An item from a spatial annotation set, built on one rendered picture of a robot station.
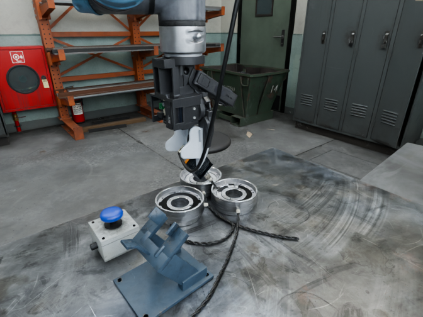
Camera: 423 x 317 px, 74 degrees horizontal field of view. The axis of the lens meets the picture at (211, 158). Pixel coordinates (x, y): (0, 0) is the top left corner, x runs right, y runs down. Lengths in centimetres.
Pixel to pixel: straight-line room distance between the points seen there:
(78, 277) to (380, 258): 52
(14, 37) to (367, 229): 401
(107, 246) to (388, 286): 46
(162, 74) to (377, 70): 292
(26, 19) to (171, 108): 381
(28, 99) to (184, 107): 362
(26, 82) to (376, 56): 377
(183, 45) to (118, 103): 410
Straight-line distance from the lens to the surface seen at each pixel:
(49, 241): 65
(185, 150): 51
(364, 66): 333
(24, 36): 420
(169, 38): 47
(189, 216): 59
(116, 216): 53
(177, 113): 48
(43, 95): 405
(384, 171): 126
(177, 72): 48
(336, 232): 64
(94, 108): 445
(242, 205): 61
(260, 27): 477
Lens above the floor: 117
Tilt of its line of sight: 25 degrees down
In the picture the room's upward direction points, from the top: straight up
